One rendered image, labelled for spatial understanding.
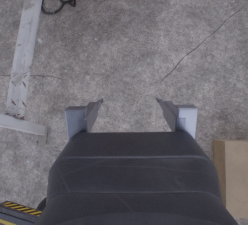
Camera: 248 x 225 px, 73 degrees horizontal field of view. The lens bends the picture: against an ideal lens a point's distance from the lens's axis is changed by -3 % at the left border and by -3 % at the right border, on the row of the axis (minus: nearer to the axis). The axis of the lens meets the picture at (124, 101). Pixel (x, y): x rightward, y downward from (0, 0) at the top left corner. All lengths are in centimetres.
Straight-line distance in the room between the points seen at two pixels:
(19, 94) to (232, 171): 97
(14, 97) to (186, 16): 97
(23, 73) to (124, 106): 51
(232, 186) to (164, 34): 80
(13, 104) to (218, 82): 99
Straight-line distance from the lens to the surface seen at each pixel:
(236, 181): 88
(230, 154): 85
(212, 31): 111
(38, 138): 109
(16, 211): 82
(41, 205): 98
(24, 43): 96
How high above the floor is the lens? 91
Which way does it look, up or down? 78 degrees down
